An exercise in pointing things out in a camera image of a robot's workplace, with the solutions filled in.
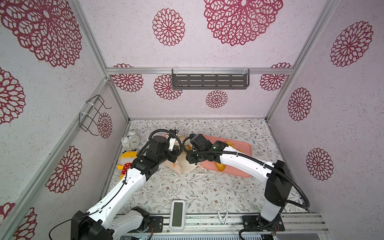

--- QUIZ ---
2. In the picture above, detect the long baguette fake bread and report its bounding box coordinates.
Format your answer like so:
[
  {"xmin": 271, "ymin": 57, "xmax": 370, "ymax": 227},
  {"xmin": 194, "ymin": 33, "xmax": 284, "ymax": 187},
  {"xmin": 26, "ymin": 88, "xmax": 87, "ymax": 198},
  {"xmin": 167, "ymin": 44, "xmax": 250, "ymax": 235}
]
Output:
[{"xmin": 215, "ymin": 162, "xmax": 226, "ymax": 172}]

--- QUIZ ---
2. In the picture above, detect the printed paper bag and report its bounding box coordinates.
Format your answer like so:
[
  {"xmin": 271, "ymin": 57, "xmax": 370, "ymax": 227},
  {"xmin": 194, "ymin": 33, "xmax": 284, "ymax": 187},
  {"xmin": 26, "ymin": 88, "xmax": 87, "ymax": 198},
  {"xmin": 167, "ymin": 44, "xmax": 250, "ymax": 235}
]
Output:
[{"xmin": 163, "ymin": 135, "xmax": 206, "ymax": 175}]

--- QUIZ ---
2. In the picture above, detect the golden bundt cake fake bread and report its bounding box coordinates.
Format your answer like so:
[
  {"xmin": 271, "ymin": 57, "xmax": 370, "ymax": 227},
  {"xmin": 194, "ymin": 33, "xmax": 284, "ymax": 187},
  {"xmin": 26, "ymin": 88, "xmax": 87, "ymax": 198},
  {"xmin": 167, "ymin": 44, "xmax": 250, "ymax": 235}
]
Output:
[{"xmin": 226, "ymin": 142, "xmax": 235, "ymax": 148}]

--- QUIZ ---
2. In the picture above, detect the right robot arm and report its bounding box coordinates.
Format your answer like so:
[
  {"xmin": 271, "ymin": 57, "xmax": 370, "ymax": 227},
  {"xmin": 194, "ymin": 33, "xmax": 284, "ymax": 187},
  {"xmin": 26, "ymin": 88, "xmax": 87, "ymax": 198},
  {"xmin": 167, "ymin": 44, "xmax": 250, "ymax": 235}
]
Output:
[{"xmin": 187, "ymin": 140, "xmax": 293, "ymax": 222}]

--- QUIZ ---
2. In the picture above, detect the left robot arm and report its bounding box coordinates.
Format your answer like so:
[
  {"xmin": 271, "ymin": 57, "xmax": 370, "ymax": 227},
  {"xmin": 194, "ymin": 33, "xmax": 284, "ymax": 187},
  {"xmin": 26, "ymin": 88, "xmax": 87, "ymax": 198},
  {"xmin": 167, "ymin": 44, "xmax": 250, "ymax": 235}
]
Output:
[{"xmin": 70, "ymin": 143, "xmax": 183, "ymax": 240}]

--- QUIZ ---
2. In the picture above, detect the white alarm clock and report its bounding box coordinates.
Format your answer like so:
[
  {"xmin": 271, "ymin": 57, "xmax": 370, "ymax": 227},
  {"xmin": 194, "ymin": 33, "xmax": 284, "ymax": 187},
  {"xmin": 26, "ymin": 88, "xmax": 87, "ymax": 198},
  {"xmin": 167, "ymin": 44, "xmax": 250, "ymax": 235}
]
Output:
[{"xmin": 121, "ymin": 131, "xmax": 140, "ymax": 151}]

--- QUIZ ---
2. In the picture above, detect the yellow plush toy red dress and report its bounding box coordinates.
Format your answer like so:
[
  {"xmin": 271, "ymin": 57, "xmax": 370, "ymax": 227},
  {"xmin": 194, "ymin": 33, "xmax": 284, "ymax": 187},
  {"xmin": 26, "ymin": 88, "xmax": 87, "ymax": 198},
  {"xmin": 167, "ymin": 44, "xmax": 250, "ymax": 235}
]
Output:
[{"xmin": 117, "ymin": 151, "xmax": 137, "ymax": 179}]

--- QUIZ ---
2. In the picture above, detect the pink plastic tray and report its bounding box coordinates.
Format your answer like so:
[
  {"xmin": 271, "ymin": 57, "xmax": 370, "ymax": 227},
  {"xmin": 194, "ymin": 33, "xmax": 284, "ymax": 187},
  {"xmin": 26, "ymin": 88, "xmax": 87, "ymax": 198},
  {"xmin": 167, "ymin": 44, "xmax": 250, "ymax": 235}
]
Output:
[{"xmin": 201, "ymin": 135, "xmax": 252, "ymax": 178}]

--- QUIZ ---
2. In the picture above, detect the white plastic clip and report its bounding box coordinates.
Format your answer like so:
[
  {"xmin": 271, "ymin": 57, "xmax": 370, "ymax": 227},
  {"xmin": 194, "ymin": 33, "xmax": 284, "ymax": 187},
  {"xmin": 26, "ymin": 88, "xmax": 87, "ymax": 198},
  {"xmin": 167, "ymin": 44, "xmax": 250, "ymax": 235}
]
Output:
[{"xmin": 217, "ymin": 211, "xmax": 229, "ymax": 225}]

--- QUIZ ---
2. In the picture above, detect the white digital timer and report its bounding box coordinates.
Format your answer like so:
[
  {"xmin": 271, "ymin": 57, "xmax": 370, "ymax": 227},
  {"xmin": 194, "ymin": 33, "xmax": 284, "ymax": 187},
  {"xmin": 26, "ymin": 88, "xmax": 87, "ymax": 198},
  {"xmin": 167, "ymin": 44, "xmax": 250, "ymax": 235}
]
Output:
[{"xmin": 169, "ymin": 200, "xmax": 186, "ymax": 232}]

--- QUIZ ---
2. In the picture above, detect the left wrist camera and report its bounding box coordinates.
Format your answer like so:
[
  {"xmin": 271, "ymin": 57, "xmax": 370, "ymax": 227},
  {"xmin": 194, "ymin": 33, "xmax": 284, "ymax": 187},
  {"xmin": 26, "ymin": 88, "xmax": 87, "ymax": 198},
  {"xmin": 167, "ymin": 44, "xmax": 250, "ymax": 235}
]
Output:
[{"xmin": 147, "ymin": 129, "xmax": 182, "ymax": 157}]

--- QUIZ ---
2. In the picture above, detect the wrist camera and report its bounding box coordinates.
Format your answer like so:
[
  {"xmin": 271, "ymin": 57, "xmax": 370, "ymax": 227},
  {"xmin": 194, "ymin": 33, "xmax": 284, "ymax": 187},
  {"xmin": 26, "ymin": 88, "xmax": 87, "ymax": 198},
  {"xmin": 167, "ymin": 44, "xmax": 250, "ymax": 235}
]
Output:
[
  {"xmin": 147, "ymin": 129, "xmax": 182, "ymax": 157},
  {"xmin": 190, "ymin": 134, "xmax": 213, "ymax": 151}
]

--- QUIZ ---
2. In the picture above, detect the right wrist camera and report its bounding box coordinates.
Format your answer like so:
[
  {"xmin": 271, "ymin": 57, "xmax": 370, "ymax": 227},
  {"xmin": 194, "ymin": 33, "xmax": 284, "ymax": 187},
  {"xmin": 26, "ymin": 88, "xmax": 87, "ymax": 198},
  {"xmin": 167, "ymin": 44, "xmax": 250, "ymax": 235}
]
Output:
[{"xmin": 190, "ymin": 134, "xmax": 213, "ymax": 151}]

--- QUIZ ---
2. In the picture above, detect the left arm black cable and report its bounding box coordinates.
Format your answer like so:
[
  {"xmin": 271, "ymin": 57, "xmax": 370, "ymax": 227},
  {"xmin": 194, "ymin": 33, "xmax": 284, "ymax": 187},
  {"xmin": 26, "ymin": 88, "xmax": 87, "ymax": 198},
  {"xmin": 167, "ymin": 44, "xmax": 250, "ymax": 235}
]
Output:
[{"xmin": 47, "ymin": 128, "xmax": 183, "ymax": 240}]

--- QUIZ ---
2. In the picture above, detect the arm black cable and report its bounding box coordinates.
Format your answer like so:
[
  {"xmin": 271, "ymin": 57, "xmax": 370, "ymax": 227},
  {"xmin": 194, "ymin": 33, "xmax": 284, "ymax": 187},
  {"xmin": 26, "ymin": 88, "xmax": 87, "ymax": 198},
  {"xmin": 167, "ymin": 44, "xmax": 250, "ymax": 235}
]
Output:
[
  {"xmin": 181, "ymin": 136, "xmax": 311, "ymax": 240},
  {"xmin": 47, "ymin": 128, "xmax": 183, "ymax": 240}
]

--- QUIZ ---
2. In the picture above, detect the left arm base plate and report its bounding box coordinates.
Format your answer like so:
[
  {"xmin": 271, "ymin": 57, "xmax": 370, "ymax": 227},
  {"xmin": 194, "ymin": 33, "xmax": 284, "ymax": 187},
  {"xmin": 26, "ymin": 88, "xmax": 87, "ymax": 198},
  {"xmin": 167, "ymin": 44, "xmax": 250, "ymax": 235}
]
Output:
[{"xmin": 142, "ymin": 216, "xmax": 164, "ymax": 233}]

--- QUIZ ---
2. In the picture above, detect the dark grey wall shelf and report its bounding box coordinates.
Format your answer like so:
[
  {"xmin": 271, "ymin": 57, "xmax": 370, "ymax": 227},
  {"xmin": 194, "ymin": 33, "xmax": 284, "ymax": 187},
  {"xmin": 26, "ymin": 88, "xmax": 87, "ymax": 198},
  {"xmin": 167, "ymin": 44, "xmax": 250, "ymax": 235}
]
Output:
[{"xmin": 171, "ymin": 69, "xmax": 250, "ymax": 90}]

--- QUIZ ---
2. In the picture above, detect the black wire wall rack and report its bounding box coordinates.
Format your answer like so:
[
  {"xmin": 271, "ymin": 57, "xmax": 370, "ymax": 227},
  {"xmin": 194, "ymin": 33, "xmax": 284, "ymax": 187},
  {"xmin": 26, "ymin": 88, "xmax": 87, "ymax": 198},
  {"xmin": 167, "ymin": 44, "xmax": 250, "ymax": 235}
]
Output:
[{"xmin": 79, "ymin": 95, "xmax": 113, "ymax": 139}]

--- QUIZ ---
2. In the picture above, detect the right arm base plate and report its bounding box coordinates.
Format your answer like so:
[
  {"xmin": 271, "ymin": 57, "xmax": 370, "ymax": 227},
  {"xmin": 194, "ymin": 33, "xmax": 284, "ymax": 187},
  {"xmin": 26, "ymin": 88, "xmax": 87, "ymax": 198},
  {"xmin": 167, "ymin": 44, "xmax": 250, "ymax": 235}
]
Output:
[{"xmin": 242, "ymin": 215, "xmax": 285, "ymax": 232}]

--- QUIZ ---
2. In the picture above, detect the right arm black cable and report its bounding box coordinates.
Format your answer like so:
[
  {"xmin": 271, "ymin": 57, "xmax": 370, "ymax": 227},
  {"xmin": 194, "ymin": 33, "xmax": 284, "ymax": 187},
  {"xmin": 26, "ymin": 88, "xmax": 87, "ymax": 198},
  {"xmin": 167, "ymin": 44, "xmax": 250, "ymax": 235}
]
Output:
[{"xmin": 181, "ymin": 136, "xmax": 311, "ymax": 240}]

